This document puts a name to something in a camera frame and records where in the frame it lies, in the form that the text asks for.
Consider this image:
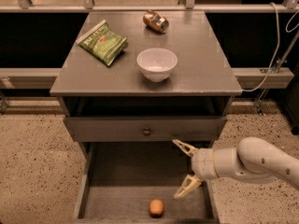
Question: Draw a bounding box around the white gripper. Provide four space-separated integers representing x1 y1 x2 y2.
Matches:
172 139 217 199

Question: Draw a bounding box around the small orange fruit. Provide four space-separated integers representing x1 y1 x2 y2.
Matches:
149 199 164 217

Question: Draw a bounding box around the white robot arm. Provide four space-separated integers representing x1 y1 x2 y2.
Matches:
173 137 299 198

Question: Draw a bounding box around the round brass drawer knob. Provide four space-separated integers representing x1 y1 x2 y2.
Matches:
143 128 150 136

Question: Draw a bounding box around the open grey middle drawer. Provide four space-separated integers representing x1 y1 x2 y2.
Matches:
72 142 220 224

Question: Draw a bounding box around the grey wooden drawer cabinet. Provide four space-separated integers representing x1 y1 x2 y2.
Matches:
50 9 244 161

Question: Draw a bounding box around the closed grey top drawer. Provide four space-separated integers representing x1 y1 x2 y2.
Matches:
64 116 226 142

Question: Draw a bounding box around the white ceramic bowl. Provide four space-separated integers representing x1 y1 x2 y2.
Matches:
136 48 178 82

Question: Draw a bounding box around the metal support stand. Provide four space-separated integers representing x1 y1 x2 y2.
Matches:
254 31 299 116

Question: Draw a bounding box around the green chip bag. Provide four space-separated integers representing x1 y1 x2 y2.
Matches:
76 20 128 66

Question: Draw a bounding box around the crushed brown soda can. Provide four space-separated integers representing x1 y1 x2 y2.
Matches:
143 10 169 33

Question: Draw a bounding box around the white cable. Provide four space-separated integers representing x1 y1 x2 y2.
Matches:
242 2 299 93

